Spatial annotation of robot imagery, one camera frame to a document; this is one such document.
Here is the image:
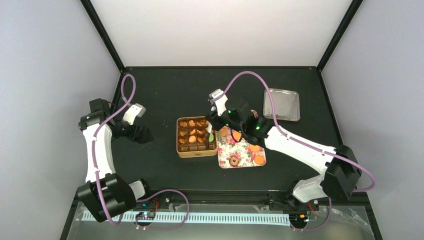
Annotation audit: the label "white and metal tongs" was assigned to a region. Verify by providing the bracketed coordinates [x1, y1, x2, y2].
[207, 123, 213, 134]

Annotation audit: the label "green macaron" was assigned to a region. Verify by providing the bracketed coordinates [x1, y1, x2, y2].
[208, 132, 215, 143]

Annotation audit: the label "gold cookie tin with tray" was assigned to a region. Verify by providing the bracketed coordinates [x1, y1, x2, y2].
[176, 116, 218, 159]

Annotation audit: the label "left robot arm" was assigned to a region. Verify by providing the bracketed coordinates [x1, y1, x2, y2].
[77, 98, 154, 223]

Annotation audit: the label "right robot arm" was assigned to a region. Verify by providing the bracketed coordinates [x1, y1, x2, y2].
[205, 109, 362, 210]

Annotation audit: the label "floral serving tray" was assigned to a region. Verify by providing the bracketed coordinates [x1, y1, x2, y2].
[215, 126, 267, 169]

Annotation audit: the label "chocolate donut cookie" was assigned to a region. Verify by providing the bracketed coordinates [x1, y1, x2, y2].
[228, 156, 240, 167]

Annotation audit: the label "silver tin lid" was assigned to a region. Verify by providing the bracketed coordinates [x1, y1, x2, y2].
[262, 88, 301, 122]

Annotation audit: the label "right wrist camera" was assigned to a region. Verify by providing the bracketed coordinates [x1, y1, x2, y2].
[208, 88, 228, 116]

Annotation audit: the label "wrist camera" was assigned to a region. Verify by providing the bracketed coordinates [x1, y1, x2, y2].
[122, 103, 146, 125]
[208, 88, 228, 116]

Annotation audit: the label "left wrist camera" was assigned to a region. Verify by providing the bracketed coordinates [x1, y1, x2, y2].
[122, 103, 146, 125]

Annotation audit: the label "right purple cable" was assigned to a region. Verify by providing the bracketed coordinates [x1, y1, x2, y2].
[218, 70, 377, 232]

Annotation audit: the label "white slotted cable duct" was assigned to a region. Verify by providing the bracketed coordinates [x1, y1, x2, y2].
[81, 210, 291, 227]

